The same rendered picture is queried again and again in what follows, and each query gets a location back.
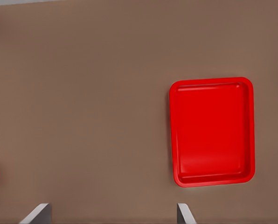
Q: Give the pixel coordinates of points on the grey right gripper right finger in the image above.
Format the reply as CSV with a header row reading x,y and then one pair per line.
x,y
185,214

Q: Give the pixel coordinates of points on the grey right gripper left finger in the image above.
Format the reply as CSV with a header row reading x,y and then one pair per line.
x,y
37,214

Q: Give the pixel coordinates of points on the red rectangular tray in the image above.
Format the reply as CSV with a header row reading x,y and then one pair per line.
x,y
212,131

